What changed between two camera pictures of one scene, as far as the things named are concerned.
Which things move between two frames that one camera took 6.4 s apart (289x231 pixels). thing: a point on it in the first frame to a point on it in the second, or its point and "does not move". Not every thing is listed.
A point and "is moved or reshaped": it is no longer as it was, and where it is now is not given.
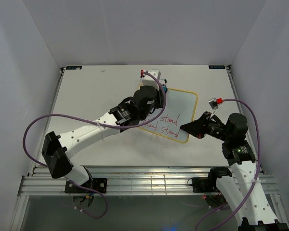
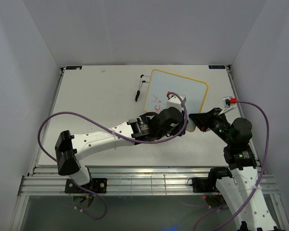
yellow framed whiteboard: x=179 y=110 is moved or reshaped
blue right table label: x=216 y=67 does not move
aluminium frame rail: x=135 y=179 does not move
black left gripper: x=160 y=104 to x=182 y=134
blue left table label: x=73 y=68 does not move
